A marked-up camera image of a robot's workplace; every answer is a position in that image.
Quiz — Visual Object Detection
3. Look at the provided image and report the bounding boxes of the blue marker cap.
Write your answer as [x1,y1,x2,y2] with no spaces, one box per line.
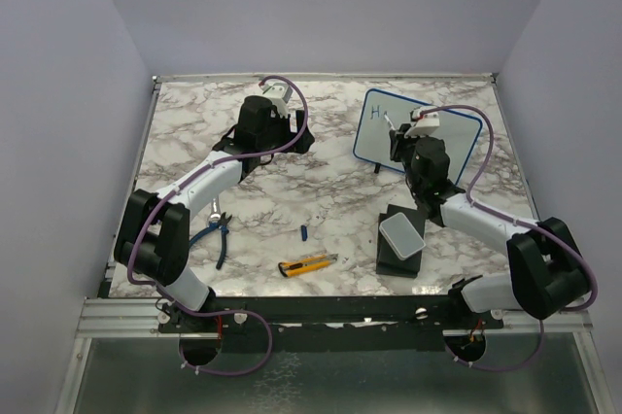
[300,224,308,242]

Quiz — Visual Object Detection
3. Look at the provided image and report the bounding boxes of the silver wrench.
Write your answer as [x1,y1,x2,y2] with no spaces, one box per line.
[208,197,222,225]

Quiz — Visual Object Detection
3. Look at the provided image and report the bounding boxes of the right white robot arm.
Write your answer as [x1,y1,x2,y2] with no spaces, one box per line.
[389,124,598,328]

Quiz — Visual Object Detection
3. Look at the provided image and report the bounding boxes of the grey white eraser case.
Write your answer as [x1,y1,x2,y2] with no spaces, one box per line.
[379,212,426,261]

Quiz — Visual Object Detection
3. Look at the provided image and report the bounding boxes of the blue whiteboard marker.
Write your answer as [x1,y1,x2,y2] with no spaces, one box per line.
[383,114,396,130]

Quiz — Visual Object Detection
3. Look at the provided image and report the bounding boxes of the yellow utility knife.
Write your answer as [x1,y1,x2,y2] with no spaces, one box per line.
[278,254,338,278]

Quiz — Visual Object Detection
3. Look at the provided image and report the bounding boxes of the blue handled pliers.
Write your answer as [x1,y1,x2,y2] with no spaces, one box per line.
[189,212,232,270]

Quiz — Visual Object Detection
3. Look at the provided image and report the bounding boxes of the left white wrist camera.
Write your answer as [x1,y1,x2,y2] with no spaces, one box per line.
[259,82,293,118]

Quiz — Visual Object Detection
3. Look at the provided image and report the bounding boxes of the black box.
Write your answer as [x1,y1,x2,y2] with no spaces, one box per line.
[375,204,426,278]

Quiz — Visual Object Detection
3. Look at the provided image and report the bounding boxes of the black mounting base rail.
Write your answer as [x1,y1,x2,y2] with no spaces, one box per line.
[158,294,503,353]

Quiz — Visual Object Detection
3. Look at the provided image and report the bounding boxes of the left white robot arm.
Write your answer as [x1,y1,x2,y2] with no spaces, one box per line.
[113,95,314,331]

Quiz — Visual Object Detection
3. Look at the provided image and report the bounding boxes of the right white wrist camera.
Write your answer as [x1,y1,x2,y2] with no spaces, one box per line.
[404,108,440,138]

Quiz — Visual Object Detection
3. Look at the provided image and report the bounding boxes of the blue framed whiteboard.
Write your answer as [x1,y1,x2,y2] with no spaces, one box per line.
[353,88,483,183]

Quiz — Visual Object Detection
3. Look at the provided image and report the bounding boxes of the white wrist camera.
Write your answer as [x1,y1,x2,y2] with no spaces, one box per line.
[259,82,293,118]
[404,108,440,138]

